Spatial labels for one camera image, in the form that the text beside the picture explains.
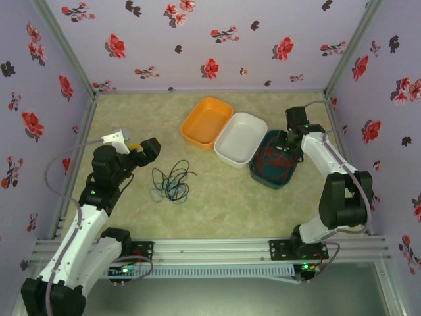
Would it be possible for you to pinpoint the thin red cable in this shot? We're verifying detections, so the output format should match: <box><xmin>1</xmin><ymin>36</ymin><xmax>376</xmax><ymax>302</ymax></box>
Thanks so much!
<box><xmin>255</xmin><ymin>131</ymin><xmax>297</xmax><ymax>185</ymax></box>
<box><xmin>256</xmin><ymin>134</ymin><xmax>297</xmax><ymax>185</ymax></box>

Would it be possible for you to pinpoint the thin black cable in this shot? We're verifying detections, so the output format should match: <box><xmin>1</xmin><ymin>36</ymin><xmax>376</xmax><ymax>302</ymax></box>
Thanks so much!
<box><xmin>151</xmin><ymin>167</ymin><xmax>174</xmax><ymax>199</ymax></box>
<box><xmin>165</xmin><ymin>159</ymin><xmax>199</xmax><ymax>202</ymax></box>

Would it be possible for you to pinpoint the white plastic tray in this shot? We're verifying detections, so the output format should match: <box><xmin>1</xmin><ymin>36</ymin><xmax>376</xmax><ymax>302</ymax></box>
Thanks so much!
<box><xmin>213</xmin><ymin>112</ymin><xmax>268</xmax><ymax>169</ymax></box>

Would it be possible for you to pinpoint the teal plastic tray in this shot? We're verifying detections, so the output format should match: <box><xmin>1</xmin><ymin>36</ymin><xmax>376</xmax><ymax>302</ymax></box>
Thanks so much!
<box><xmin>249</xmin><ymin>129</ymin><xmax>302</xmax><ymax>191</ymax></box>

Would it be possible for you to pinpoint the orange plastic tray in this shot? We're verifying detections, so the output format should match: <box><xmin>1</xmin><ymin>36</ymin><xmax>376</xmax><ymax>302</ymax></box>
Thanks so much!
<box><xmin>180</xmin><ymin>97</ymin><xmax>234</xmax><ymax>151</ymax></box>

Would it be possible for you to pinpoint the small controller board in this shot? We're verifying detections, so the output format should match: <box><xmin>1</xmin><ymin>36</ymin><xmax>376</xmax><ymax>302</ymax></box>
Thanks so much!
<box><xmin>107</xmin><ymin>265</ymin><xmax>141</xmax><ymax>287</ymax></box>
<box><xmin>293</xmin><ymin>262</ymin><xmax>322</xmax><ymax>284</ymax></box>

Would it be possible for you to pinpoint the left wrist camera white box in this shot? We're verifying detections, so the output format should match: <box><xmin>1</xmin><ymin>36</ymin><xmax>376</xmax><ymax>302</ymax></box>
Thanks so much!
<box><xmin>101</xmin><ymin>128</ymin><xmax>132</xmax><ymax>155</ymax></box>

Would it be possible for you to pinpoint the aluminium table edge rail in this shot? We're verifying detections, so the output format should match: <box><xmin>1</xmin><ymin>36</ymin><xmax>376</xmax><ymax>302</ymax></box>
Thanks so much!
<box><xmin>323</xmin><ymin>92</ymin><xmax>374</xmax><ymax>236</ymax></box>
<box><xmin>52</xmin><ymin>93</ymin><xmax>99</xmax><ymax>240</ymax></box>

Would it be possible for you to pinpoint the left arm grey cable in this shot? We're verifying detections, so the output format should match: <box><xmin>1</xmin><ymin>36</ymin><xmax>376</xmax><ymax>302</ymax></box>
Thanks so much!
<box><xmin>45</xmin><ymin>138</ymin><xmax>155</xmax><ymax>316</ymax></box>

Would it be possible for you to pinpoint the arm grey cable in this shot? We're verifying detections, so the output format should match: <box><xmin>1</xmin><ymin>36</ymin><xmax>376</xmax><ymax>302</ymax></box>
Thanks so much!
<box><xmin>302</xmin><ymin>100</ymin><xmax>374</xmax><ymax>284</ymax></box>
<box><xmin>45</xmin><ymin>138</ymin><xmax>155</xmax><ymax>316</ymax></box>

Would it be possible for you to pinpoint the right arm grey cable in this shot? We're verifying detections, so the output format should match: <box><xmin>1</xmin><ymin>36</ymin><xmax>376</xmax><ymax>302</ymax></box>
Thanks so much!
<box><xmin>302</xmin><ymin>100</ymin><xmax>374</xmax><ymax>284</ymax></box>

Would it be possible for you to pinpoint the aluminium corner post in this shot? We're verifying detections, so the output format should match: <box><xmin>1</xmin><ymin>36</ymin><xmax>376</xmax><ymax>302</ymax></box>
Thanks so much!
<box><xmin>324</xmin><ymin>0</ymin><xmax>385</xmax><ymax>96</ymax></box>
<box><xmin>31</xmin><ymin>0</ymin><xmax>99</xmax><ymax>98</ymax></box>

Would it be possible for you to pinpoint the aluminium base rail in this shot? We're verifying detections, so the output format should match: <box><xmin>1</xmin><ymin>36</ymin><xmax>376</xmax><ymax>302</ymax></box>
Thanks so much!
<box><xmin>32</xmin><ymin>236</ymin><xmax>391</xmax><ymax>264</ymax></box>

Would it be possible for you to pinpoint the white slotted cable duct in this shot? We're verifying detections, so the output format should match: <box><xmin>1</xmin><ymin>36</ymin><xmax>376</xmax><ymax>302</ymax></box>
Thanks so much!
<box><xmin>98</xmin><ymin>264</ymin><xmax>295</xmax><ymax>280</ymax></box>

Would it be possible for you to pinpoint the aluminium lower frame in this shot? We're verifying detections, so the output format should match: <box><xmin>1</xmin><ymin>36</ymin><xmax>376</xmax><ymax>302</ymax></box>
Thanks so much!
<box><xmin>11</xmin><ymin>258</ymin><xmax>409</xmax><ymax>316</ymax></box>

